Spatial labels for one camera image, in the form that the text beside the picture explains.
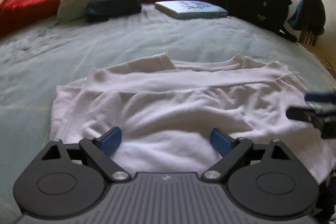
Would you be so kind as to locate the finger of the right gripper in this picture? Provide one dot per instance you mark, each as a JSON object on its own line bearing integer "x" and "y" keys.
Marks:
{"x": 320, "y": 97}
{"x": 300, "y": 114}

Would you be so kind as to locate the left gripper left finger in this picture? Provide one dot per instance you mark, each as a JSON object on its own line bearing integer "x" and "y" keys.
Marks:
{"x": 85, "y": 161}

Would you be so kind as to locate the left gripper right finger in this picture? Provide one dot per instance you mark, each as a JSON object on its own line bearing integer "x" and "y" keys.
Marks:
{"x": 238, "y": 153}

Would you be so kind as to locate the white printed sweatshirt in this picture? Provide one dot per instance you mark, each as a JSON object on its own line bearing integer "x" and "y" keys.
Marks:
{"x": 166, "y": 110}

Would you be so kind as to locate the dark clothes on chair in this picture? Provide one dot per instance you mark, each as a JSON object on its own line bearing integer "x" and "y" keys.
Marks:
{"x": 309, "y": 15}

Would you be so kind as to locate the wooden chair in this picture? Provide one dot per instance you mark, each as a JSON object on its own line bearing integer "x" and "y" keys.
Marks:
{"x": 308, "y": 38}

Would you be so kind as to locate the green checked bed sheet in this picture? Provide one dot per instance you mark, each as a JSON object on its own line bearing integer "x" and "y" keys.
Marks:
{"x": 36, "y": 59}

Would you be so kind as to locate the black folded cloth pouch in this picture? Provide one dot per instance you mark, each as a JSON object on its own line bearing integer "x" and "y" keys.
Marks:
{"x": 104, "y": 10}

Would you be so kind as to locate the light blue book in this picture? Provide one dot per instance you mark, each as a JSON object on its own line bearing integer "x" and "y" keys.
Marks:
{"x": 184, "y": 9}

